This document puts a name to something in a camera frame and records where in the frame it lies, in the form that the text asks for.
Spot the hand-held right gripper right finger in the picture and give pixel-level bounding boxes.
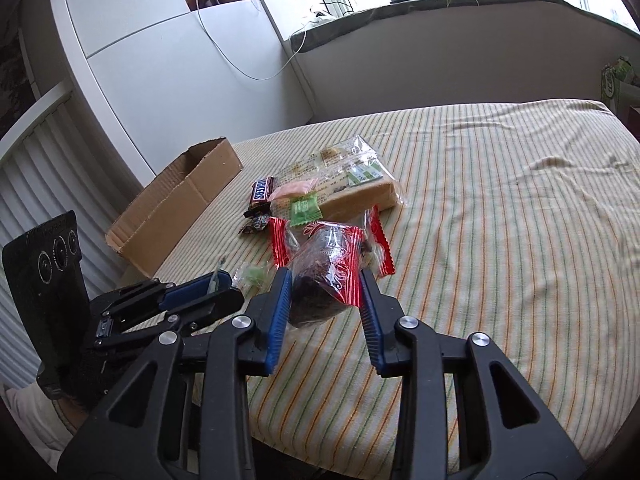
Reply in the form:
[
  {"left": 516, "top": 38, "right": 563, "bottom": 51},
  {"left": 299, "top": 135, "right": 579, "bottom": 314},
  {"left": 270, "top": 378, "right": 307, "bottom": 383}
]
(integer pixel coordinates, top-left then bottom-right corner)
[{"left": 359, "top": 267, "right": 588, "bottom": 480}]

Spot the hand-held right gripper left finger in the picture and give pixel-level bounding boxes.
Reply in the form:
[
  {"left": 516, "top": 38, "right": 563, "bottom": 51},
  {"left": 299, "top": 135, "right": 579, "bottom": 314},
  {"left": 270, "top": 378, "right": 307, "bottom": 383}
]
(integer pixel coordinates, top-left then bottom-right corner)
[{"left": 57, "top": 267, "right": 293, "bottom": 480}]

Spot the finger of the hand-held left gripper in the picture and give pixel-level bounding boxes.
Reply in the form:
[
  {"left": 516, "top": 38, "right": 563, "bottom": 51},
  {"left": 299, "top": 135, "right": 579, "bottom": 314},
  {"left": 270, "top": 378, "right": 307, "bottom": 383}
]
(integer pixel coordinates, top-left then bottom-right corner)
[
  {"left": 102, "top": 270, "right": 233, "bottom": 321},
  {"left": 92, "top": 287, "right": 246, "bottom": 351}
]

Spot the green candy clear wrapper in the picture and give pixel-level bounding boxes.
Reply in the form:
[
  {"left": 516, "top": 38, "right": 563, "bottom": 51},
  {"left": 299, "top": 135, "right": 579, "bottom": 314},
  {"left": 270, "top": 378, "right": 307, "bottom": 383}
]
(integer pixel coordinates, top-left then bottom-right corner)
[{"left": 234, "top": 262, "right": 273, "bottom": 293}]

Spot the red-edged clear snack packet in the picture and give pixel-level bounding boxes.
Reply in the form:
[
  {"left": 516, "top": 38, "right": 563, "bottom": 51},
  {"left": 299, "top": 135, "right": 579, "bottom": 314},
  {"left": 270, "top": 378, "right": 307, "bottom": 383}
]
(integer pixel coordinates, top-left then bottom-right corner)
[
  {"left": 267, "top": 204, "right": 397, "bottom": 279},
  {"left": 287, "top": 222, "right": 368, "bottom": 331}
]

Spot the cardboard box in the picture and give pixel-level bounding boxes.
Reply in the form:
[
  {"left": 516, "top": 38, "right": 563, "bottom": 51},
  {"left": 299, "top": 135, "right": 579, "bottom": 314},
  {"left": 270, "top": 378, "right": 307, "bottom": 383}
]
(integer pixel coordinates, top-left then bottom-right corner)
[{"left": 105, "top": 137, "right": 245, "bottom": 278}]

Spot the small dark candy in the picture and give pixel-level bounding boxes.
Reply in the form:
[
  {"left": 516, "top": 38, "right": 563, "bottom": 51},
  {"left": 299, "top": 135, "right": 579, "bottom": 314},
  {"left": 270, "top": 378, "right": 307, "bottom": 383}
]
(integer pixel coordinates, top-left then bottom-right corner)
[{"left": 239, "top": 215, "right": 271, "bottom": 236}]

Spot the green candy packet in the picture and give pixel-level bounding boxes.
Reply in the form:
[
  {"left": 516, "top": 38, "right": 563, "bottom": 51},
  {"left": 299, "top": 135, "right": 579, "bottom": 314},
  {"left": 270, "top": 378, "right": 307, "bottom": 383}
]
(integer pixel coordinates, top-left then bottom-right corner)
[{"left": 290, "top": 192, "right": 325, "bottom": 226}]

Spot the brown chocolate bar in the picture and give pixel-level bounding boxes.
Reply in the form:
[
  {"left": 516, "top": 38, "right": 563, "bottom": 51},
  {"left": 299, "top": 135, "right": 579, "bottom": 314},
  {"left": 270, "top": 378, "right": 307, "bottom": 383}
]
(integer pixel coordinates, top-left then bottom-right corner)
[{"left": 245, "top": 176, "right": 277, "bottom": 218}]

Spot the pink snack packet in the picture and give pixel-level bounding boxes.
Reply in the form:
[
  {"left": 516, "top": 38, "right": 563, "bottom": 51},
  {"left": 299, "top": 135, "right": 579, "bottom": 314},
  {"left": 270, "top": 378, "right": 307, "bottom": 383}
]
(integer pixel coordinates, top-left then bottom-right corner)
[{"left": 270, "top": 179, "right": 321, "bottom": 203}]

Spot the sandwich bread packet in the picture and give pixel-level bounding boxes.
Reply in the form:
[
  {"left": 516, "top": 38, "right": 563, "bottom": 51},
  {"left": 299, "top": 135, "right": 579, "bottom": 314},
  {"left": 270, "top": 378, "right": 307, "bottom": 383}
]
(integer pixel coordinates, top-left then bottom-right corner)
[{"left": 270, "top": 135, "right": 407, "bottom": 223}]

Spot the person's left forearm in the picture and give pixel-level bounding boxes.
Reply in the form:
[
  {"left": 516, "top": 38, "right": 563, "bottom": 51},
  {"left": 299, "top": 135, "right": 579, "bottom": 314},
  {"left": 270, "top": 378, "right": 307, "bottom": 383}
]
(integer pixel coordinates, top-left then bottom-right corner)
[{"left": 2, "top": 385, "right": 96, "bottom": 461}]

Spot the white slatted headboard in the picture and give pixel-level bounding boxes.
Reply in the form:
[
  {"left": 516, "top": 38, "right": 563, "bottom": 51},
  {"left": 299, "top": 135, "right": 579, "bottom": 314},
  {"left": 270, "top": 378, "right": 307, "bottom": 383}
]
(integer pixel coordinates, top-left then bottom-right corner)
[{"left": 0, "top": 80, "right": 151, "bottom": 391}]

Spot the striped bed sheet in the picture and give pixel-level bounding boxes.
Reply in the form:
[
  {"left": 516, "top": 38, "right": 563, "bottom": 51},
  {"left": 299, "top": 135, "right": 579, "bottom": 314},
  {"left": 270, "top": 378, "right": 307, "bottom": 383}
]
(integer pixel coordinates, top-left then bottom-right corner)
[{"left": 120, "top": 99, "right": 640, "bottom": 480}]

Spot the white wardrobe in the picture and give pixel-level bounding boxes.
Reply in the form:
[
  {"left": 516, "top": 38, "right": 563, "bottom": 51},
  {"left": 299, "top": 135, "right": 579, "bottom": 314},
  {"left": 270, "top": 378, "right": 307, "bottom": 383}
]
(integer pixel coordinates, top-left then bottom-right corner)
[{"left": 47, "top": 0, "right": 313, "bottom": 186}]

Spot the green printed bag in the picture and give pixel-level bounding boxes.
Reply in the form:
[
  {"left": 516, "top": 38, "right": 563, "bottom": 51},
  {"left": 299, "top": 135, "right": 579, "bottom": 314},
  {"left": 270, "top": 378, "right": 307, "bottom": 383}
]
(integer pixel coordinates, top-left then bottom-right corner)
[{"left": 600, "top": 55, "right": 640, "bottom": 111}]

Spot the dark wall hanging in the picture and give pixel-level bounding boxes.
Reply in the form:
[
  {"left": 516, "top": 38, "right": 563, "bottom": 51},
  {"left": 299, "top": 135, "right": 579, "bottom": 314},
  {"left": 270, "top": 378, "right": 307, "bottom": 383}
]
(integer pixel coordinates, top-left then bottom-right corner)
[{"left": 0, "top": 10, "right": 41, "bottom": 126}]

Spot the white cable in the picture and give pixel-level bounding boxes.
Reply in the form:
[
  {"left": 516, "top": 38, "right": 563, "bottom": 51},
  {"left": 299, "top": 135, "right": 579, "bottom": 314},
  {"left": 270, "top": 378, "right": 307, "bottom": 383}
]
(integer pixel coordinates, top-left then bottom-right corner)
[{"left": 185, "top": 0, "right": 308, "bottom": 81}]

